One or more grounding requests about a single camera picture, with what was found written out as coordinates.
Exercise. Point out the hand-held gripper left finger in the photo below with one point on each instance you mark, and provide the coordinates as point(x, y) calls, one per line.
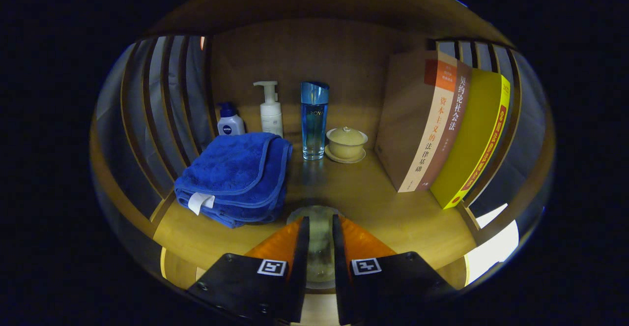
point(300, 267)

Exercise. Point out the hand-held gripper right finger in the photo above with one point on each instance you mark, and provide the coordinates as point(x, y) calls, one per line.
point(341, 267)

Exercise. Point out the wooden countertop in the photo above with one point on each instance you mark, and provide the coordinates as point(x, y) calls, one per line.
point(373, 203)

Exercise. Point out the wooden cabinet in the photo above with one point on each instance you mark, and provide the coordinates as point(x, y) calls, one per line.
point(314, 50)

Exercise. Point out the blue folded towel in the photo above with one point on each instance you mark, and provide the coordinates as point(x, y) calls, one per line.
point(231, 168)

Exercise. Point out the yellow lidded teacup with saucer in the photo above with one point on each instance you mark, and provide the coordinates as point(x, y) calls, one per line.
point(346, 144)

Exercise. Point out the blue glass bottle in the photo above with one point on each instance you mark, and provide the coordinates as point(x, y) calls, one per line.
point(314, 119)

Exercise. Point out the white side table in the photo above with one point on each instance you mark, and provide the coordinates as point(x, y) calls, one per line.
point(491, 252)

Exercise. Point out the white pump bottle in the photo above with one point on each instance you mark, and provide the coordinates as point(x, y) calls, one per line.
point(271, 117)

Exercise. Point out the small blue-capped lotion bottle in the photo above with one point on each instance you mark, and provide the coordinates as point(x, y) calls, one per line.
point(231, 124)

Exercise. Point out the beige book with orange label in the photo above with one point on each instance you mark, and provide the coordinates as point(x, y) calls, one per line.
point(408, 119)

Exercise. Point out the yellow book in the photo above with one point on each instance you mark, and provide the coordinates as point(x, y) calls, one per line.
point(471, 144)

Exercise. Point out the brown book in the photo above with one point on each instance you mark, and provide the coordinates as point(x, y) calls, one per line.
point(454, 119)

